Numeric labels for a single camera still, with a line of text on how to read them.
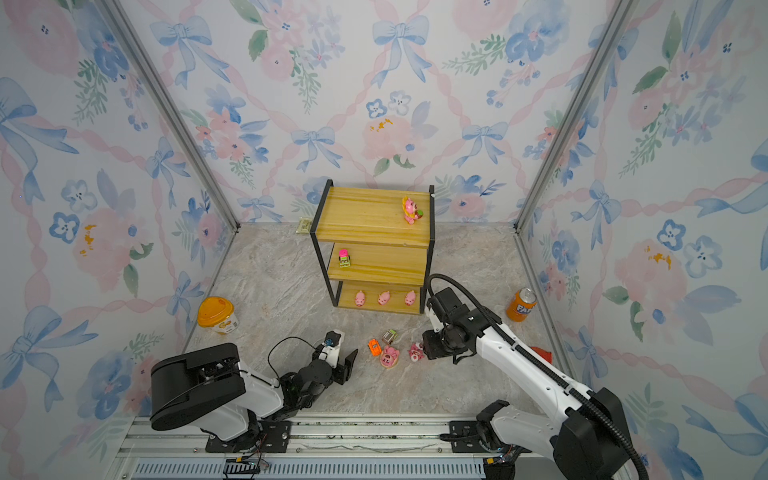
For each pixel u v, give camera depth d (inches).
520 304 34.4
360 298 38.2
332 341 28.9
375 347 34.4
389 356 33.0
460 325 22.0
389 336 34.6
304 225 47.3
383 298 37.7
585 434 15.3
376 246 27.8
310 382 25.3
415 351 33.0
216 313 33.0
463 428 29.5
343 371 30.0
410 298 38.1
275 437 29.1
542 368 17.9
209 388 20.0
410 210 28.1
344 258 33.7
